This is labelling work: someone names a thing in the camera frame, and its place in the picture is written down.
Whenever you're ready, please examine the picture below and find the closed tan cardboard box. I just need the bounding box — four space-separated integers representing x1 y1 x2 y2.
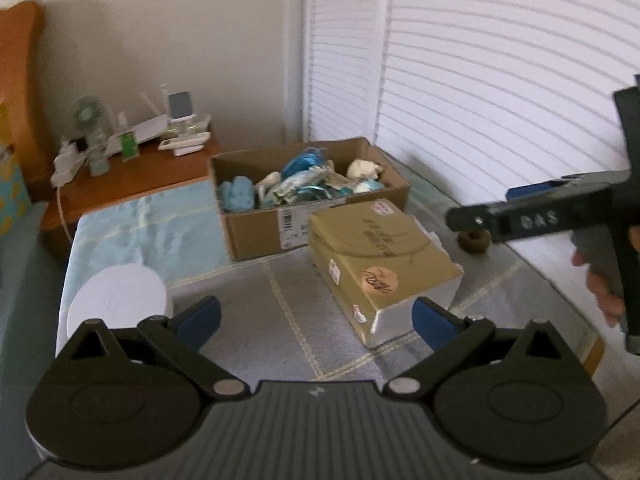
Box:
306 199 465 348

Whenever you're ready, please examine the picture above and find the person's right hand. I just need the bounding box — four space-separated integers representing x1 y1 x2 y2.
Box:
571 225 640 330

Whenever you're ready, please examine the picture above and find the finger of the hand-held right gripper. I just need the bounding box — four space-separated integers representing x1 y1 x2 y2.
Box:
506 174 617 202
446 185 618 247

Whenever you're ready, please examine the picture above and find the brown scrunchie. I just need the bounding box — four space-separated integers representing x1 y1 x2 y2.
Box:
460 230 490 254

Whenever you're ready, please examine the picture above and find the white power strip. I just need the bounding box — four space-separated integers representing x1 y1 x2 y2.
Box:
50 142 90 186

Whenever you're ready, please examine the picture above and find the light blue blanket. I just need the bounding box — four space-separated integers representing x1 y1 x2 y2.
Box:
60 180 237 311

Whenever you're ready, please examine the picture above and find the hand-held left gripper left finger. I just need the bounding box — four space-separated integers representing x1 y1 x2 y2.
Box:
55 296 251 401

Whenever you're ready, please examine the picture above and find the orange headboard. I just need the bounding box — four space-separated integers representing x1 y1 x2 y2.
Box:
0 1 49 207

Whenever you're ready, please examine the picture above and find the teal bed sheet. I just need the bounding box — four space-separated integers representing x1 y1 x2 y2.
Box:
0 202 68 480

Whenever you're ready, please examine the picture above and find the small green desk fan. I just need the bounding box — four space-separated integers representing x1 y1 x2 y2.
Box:
71 95 111 177

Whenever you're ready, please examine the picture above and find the shiny blue tassel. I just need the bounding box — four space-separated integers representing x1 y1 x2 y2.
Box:
281 146 334 177

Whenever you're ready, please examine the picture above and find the white router with antennas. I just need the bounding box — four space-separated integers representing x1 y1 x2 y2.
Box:
105 85 172 157

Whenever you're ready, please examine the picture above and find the cream toy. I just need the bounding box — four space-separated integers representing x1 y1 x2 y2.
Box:
346 159 384 182

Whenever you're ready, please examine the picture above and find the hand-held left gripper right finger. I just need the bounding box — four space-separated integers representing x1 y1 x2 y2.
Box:
384 296 588 398

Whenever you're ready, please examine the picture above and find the light wooden frame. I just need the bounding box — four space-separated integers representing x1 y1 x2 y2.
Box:
582 337 607 378

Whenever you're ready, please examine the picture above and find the yellow dotted teal pillow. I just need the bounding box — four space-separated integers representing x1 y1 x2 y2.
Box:
0 100 34 242

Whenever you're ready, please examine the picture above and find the white power cable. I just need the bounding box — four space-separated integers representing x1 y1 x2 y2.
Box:
56 184 74 257

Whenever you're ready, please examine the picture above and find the clear jar with white lid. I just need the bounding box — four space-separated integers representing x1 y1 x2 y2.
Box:
56 266 175 357

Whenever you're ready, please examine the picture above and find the wooden nightstand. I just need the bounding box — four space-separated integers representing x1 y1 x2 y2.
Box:
41 137 223 261

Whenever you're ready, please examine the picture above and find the glittery blue white sachet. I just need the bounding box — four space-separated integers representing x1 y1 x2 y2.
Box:
272 172 332 206

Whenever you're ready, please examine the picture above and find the white desk telephone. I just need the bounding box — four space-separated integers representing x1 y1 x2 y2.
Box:
158 115 213 154

